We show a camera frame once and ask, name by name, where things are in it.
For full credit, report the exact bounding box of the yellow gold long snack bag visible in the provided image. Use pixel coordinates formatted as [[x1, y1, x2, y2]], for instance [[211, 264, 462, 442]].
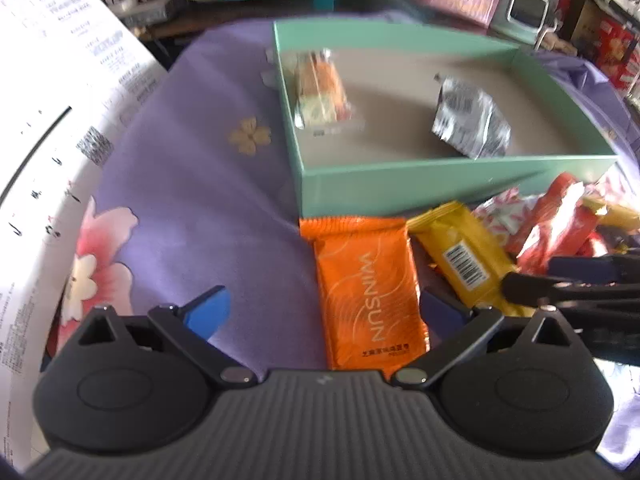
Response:
[[582, 196, 640, 232]]

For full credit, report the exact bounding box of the orange red long snack packet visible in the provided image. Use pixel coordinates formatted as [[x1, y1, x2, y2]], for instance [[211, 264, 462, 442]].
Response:
[[506, 172, 598, 275]]

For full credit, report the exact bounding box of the orange Winsun snack packet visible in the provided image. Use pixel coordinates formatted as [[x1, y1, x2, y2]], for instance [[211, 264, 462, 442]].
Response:
[[299, 216, 430, 377]]

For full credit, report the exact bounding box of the yellow barcode snack bar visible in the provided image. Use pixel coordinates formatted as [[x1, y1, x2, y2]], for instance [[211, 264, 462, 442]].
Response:
[[407, 202, 534, 318]]

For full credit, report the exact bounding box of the silver white snack packet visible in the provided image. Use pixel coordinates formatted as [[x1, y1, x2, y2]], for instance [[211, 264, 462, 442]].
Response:
[[432, 74, 512, 160]]

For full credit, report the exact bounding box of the clear orange cracker packet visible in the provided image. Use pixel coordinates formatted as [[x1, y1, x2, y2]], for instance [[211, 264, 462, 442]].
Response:
[[293, 49, 352, 129]]

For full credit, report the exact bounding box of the pink white patterned packet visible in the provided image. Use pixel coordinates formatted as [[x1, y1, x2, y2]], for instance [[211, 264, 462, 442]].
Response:
[[472, 186, 539, 258]]

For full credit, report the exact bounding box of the purple floral cloth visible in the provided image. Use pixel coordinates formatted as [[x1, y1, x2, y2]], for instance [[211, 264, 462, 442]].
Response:
[[44, 14, 640, 466]]

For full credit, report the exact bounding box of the mint green cardboard box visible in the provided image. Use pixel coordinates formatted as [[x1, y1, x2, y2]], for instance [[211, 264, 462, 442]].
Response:
[[273, 18, 616, 218]]

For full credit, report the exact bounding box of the red cookie tin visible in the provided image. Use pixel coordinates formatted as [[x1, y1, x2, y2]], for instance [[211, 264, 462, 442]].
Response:
[[554, 0, 639, 93]]

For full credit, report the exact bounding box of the mint green small appliance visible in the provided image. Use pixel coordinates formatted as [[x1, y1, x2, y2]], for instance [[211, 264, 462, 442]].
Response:
[[489, 0, 550, 46]]

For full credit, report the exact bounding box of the white printed instruction sheet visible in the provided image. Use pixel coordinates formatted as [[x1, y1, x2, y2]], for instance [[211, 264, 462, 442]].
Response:
[[1, 0, 165, 469]]

